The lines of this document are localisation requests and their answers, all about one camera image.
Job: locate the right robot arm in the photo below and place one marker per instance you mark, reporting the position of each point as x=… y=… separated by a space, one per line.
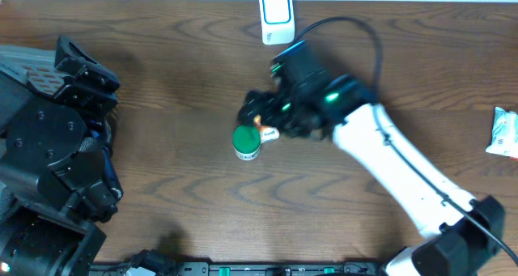
x=460 y=232

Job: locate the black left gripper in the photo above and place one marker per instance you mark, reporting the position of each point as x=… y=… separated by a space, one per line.
x=102 y=89

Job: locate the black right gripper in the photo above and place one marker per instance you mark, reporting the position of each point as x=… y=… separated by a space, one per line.
x=272 y=99

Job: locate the white barcode scanner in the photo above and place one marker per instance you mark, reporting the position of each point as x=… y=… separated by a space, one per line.
x=277 y=22

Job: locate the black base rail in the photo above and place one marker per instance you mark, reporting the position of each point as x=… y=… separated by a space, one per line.
x=150 y=262

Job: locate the green lid jar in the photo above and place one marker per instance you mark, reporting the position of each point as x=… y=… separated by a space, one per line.
x=246 y=141

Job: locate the grey plastic basket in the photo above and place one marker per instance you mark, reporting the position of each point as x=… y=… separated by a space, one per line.
x=41 y=122

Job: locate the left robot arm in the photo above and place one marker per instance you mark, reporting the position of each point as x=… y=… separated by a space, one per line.
x=58 y=183

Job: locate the light blue wet wipes pack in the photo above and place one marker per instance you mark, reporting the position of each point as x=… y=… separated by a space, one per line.
x=504 y=134

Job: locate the orange small carton box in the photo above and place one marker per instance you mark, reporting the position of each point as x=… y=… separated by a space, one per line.
x=267 y=133

